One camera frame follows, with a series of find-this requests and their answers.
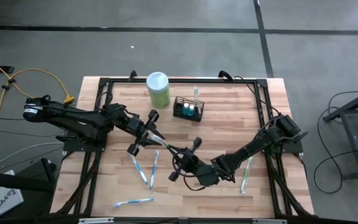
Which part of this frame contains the black wire caddy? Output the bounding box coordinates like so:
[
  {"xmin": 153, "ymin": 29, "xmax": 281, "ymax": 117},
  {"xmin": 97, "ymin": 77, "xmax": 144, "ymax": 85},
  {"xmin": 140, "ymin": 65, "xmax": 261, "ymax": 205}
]
[{"xmin": 173, "ymin": 96, "xmax": 206, "ymax": 123}]

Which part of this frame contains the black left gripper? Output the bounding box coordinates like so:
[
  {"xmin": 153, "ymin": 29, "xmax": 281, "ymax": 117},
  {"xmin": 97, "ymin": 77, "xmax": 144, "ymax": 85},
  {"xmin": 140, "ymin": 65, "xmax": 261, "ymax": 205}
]
[{"xmin": 125, "ymin": 109, "xmax": 167, "ymax": 156}]

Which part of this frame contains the black looped floor cable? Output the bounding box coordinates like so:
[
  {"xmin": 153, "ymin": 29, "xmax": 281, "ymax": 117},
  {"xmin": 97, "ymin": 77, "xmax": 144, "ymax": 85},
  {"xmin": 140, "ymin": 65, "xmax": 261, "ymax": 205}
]
[{"xmin": 313, "ymin": 89, "xmax": 358, "ymax": 195}]

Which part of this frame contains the green disinfecting wipes canister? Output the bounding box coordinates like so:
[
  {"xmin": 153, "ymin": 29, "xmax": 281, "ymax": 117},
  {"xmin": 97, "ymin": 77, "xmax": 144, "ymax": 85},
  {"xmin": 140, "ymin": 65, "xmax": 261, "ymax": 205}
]
[{"xmin": 145, "ymin": 71, "xmax": 171, "ymax": 110}]

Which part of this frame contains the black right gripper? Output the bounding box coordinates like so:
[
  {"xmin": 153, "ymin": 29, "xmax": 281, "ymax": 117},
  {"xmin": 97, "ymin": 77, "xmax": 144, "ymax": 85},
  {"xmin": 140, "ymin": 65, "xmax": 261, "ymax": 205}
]
[{"xmin": 165, "ymin": 136, "xmax": 221, "ymax": 188}]

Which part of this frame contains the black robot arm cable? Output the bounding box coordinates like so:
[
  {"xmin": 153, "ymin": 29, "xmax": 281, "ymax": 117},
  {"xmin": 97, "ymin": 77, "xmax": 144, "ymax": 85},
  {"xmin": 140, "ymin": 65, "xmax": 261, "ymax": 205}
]
[{"xmin": 232, "ymin": 75, "xmax": 284, "ymax": 118}]

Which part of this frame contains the black stand foot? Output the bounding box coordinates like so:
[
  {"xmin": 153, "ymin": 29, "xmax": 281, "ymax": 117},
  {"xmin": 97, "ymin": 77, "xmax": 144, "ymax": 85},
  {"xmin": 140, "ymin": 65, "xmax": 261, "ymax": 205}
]
[{"xmin": 0, "ymin": 157, "xmax": 57, "ymax": 192}]

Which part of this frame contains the thin black floor cable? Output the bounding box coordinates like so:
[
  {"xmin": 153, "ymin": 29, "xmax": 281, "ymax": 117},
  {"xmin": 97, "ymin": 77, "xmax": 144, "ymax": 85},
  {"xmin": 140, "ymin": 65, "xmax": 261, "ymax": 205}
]
[
  {"xmin": 0, "ymin": 115, "xmax": 27, "ymax": 121},
  {"xmin": 0, "ymin": 126, "xmax": 70, "ymax": 138}
]

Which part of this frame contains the blue toothbrush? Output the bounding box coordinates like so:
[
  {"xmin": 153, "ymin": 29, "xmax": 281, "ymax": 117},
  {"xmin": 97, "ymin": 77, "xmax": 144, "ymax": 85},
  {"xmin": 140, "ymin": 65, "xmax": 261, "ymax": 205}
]
[
  {"xmin": 113, "ymin": 197, "xmax": 155, "ymax": 208},
  {"xmin": 149, "ymin": 150, "xmax": 160, "ymax": 190},
  {"xmin": 129, "ymin": 152, "xmax": 149, "ymax": 185}
]

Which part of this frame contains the white floor cable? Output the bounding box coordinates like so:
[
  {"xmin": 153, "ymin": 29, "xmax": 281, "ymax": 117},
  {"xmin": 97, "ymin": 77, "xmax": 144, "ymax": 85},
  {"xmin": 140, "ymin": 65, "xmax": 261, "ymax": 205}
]
[{"xmin": 0, "ymin": 142, "xmax": 65, "ymax": 172}]

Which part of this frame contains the silver metal bracket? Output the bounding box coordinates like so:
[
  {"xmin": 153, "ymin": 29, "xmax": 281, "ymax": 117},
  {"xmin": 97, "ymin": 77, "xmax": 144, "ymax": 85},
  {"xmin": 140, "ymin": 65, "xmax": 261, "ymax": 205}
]
[
  {"xmin": 252, "ymin": 218, "xmax": 288, "ymax": 224},
  {"xmin": 78, "ymin": 217, "xmax": 114, "ymax": 224}
]

